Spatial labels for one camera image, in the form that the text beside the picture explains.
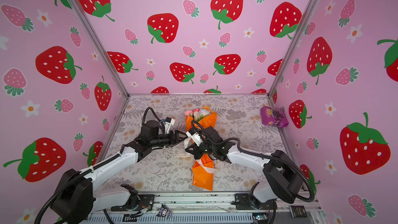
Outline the purple snack bag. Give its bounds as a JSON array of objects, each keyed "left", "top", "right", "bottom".
[{"left": 260, "top": 106, "right": 289, "bottom": 128}]

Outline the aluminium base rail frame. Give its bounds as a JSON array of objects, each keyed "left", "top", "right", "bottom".
[{"left": 80, "top": 192, "right": 328, "bottom": 224}]

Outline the clear ribbon strip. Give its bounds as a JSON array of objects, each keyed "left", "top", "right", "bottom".
[{"left": 175, "top": 130, "right": 218, "bottom": 174}]

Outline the aluminium corner post right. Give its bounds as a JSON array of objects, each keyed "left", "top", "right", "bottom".
[{"left": 268, "top": 0, "right": 320, "bottom": 99}]

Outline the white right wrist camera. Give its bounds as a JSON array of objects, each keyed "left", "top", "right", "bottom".
[{"left": 184, "top": 131, "right": 204, "bottom": 147}]

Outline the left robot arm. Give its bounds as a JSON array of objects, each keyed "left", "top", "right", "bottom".
[{"left": 34, "top": 118, "right": 188, "bottom": 224}]

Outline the white blue fake rose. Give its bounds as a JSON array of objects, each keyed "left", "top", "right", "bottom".
[{"left": 199, "top": 108, "right": 211, "bottom": 118}]

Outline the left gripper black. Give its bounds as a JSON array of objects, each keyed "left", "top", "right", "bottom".
[{"left": 150, "top": 130, "right": 189, "bottom": 149}]

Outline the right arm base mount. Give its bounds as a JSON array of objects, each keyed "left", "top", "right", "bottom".
[{"left": 231, "top": 182, "right": 277, "bottom": 211}]

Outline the pale pink fake rose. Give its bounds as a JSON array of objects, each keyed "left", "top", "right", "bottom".
[{"left": 185, "top": 111, "right": 193, "bottom": 117}]

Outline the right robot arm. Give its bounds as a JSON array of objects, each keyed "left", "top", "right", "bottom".
[{"left": 185, "top": 126, "right": 315, "bottom": 209}]

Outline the orange wrapping paper sheet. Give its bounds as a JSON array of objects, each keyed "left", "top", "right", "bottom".
[{"left": 186, "top": 106, "right": 217, "bottom": 191}]

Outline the aluminium corner post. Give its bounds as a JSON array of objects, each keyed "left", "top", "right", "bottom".
[
  {"left": 68, "top": 0, "right": 130, "bottom": 99},
  {"left": 268, "top": 0, "right": 320, "bottom": 99}
]

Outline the aluminium corner post left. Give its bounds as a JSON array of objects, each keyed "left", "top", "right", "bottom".
[{"left": 68, "top": 0, "right": 130, "bottom": 99}]

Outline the small black box right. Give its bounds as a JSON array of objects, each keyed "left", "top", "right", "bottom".
[{"left": 289, "top": 205, "right": 308, "bottom": 218}]

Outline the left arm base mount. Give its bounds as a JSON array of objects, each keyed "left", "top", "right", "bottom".
[{"left": 111, "top": 184, "right": 155, "bottom": 212}]

